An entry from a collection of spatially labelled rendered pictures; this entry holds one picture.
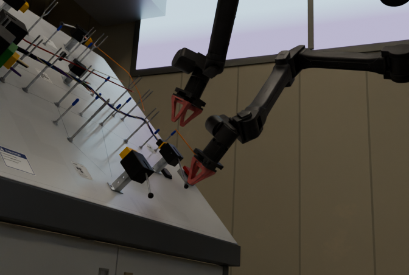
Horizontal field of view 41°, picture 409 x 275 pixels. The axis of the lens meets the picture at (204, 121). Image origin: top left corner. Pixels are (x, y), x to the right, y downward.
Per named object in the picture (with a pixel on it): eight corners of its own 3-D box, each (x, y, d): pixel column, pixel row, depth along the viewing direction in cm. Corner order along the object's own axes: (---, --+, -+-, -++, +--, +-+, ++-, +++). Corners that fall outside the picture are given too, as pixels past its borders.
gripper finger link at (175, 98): (160, 115, 168) (174, 88, 169) (172, 121, 174) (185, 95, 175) (178, 123, 165) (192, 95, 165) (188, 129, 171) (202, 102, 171)
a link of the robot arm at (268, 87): (293, 49, 189) (298, 77, 195) (277, 50, 192) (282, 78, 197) (250, 115, 158) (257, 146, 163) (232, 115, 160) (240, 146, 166)
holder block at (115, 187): (126, 215, 126) (156, 185, 124) (103, 177, 132) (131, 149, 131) (137, 218, 130) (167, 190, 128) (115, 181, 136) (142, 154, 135)
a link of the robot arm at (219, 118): (253, 112, 160) (258, 137, 165) (235, 98, 170) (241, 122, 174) (216, 128, 157) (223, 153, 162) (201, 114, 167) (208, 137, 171)
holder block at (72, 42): (47, 31, 195) (64, 13, 193) (72, 50, 202) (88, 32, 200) (49, 37, 191) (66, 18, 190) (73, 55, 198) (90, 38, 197)
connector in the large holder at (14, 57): (-1, 56, 112) (12, 41, 111) (10, 65, 113) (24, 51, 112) (-7, 62, 107) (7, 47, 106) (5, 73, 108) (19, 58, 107)
